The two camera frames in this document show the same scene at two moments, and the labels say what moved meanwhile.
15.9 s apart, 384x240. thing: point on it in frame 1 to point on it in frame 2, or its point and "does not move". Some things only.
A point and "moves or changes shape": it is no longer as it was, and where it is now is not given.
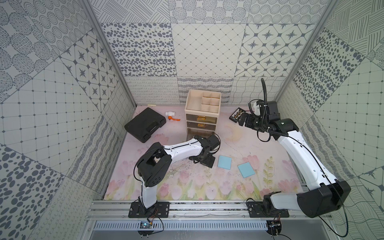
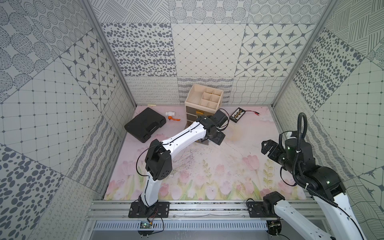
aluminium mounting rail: (105, 209) does not move
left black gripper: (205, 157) to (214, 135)
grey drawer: (192, 132) moves or changes shape
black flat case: (142, 126) does not move
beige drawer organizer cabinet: (201, 109) moves or changes shape
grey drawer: (207, 126) moves or changes shape
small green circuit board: (145, 224) does not move
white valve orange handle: (170, 114) does not move
